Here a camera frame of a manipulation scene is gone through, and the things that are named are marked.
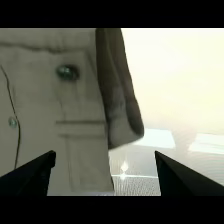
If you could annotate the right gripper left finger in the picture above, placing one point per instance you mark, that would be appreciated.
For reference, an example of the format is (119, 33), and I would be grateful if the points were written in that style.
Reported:
(31, 178)

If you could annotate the beige buttoned garment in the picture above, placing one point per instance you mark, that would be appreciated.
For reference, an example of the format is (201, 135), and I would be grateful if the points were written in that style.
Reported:
(50, 100)

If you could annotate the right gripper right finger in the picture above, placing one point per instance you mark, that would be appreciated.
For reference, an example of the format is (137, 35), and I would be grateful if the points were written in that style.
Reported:
(181, 180)

